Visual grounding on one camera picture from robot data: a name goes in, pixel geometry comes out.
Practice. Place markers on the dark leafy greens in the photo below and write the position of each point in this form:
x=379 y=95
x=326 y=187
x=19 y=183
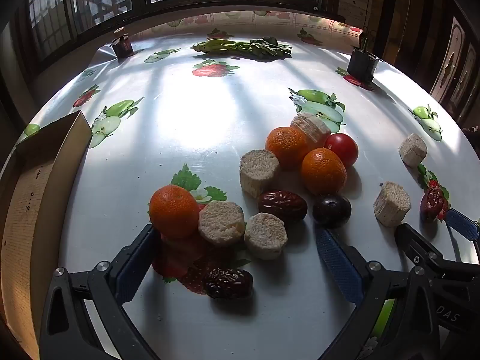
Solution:
x=270 y=47

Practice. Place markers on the black plant pot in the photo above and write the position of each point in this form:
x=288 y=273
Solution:
x=360 y=65

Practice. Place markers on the fruit-print tablecloth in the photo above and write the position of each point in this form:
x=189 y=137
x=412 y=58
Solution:
x=187 y=120

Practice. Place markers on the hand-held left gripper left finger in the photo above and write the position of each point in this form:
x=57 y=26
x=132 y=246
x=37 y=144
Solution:
x=129 y=270

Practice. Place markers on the dark red jujube date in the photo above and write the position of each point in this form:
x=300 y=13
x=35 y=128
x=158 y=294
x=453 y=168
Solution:
x=228 y=283
x=282 y=204
x=430 y=205

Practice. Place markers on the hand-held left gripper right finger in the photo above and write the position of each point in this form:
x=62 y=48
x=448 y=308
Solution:
x=337 y=262

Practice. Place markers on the brown cardboard box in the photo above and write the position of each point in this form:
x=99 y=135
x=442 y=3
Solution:
x=33 y=195

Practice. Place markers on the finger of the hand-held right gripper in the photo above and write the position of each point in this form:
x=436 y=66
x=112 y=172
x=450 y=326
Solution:
x=462 y=225
x=416 y=240

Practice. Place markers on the orange mandarin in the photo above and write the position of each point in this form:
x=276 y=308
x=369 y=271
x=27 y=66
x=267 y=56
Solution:
x=285 y=145
x=174 y=210
x=322 y=170

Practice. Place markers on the dark purple plum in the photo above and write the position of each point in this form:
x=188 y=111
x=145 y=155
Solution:
x=332 y=210

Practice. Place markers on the wooden door with glass panels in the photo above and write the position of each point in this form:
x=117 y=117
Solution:
x=455 y=67

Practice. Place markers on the dark jar with cork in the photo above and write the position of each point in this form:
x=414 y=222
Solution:
x=122 y=47

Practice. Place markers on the light green vegetable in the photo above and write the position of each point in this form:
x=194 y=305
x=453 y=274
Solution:
x=215 y=45

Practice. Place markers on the red tomato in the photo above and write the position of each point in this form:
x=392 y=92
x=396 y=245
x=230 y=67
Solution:
x=343 y=150

